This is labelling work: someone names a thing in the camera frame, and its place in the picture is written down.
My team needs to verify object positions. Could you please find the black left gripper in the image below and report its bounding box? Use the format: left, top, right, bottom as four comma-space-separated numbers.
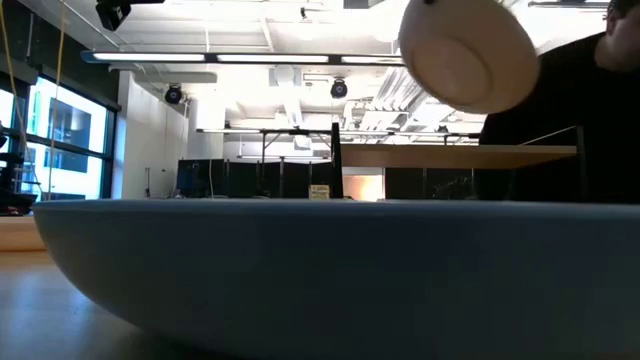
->
94, 0, 166, 32

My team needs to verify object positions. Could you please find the blue plate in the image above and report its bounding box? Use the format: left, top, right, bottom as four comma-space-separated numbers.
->
32, 198, 640, 360

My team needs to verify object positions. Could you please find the cream plate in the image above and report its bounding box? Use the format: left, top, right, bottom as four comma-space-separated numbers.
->
398, 0, 541, 115

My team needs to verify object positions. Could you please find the long ceiling light bar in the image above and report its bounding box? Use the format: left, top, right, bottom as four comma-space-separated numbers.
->
81, 49, 406, 67

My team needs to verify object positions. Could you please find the large window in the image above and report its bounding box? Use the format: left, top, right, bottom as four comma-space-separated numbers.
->
0, 74, 119, 201

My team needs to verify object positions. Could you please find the dark equipment rack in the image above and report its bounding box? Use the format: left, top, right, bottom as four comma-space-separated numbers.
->
0, 122, 39, 217

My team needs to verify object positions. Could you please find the short ceiling light bar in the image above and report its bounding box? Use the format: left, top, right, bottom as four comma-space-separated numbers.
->
527, 0, 612, 9

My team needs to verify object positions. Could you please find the person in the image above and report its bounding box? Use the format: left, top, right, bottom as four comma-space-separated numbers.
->
476, 0, 640, 205

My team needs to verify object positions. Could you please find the yellow hanging cord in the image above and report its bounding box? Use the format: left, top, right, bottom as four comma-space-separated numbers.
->
46, 0, 69, 201
0, 0, 32, 171

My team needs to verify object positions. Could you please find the black shelf side frame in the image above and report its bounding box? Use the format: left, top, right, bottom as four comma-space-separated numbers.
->
329, 122, 345, 200
519, 124, 590, 202

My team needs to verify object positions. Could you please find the silver ventilation duct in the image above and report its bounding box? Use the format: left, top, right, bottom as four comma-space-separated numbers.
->
359, 67, 484, 132

